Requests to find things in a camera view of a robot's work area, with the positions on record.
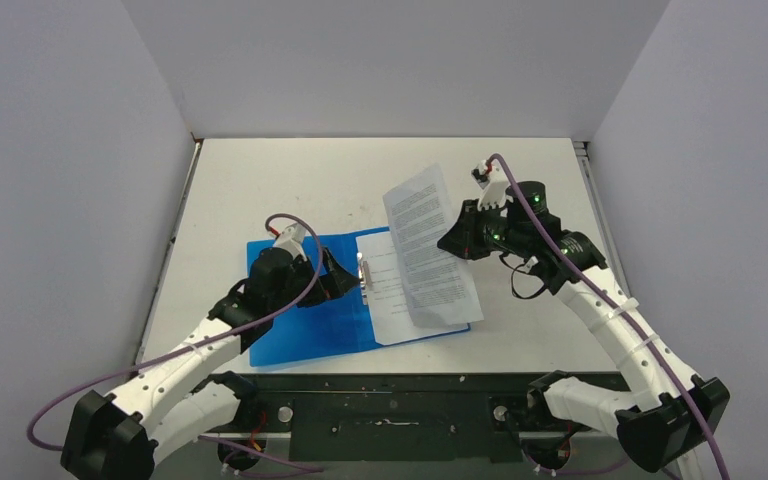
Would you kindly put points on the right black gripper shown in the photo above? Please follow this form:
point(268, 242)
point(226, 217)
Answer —
point(466, 229)

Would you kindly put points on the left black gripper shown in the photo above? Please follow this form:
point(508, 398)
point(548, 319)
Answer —
point(332, 285)

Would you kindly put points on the blue plastic folder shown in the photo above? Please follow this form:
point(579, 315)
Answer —
point(336, 327)

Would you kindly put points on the printed text paper sheet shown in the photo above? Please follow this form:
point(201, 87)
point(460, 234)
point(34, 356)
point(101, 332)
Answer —
point(439, 288)

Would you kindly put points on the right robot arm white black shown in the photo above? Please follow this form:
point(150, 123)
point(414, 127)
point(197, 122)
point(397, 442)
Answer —
point(558, 257)

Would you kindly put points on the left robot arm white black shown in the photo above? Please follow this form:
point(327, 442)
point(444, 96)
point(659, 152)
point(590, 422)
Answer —
point(127, 432)

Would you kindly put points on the metal folder clip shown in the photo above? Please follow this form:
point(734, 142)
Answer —
point(365, 280)

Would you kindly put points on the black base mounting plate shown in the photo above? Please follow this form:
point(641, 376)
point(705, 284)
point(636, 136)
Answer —
point(436, 417)

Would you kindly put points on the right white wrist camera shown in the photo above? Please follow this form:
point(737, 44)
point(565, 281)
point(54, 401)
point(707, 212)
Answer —
point(493, 182)

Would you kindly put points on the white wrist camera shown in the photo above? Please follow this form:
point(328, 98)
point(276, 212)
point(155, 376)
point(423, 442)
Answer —
point(290, 240)
point(493, 182)

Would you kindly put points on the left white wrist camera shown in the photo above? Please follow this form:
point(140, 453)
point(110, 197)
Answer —
point(290, 240)

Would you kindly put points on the aluminium frame rail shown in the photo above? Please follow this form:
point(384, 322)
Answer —
point(622, 265)

